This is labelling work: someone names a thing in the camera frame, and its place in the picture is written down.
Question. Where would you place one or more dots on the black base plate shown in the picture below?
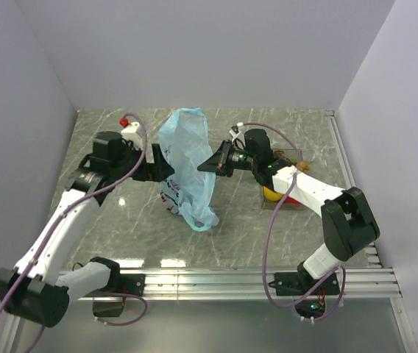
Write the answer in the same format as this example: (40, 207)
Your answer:
(297, 284)
(123, 284)

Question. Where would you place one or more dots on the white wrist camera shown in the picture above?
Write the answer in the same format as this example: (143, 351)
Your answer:
(236, 132)
(132, 131)

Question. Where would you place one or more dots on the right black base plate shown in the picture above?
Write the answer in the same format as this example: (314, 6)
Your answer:
(297, 284)

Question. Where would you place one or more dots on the yellow fake lemon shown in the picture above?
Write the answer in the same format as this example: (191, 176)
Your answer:
(271, 196)

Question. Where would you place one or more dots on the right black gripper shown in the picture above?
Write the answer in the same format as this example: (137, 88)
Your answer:
(219, 162)

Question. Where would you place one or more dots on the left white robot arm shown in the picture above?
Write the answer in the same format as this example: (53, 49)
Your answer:
(35, 289)

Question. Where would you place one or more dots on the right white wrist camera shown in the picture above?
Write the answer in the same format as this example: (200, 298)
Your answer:
(236, 132)

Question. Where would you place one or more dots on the light blue plastic bag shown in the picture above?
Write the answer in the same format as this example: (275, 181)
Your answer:
(183, 139)

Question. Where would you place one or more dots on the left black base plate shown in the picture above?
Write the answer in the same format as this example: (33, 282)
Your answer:
(123, 284)

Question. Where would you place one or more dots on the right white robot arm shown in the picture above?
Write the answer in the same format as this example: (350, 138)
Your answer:
(348, 223)

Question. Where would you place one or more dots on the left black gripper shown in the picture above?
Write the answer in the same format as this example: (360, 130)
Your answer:
(160, 170)

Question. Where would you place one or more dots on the brown fake longan bunch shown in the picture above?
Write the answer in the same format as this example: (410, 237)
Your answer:
(303, 167)

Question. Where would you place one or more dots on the red fake tomato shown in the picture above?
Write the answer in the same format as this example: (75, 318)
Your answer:
(292, 201)

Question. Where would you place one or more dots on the aluminium mounting rail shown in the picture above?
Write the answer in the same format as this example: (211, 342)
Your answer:
(234, 284)

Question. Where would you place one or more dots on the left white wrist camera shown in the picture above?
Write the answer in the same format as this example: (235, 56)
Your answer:
(132, 131)

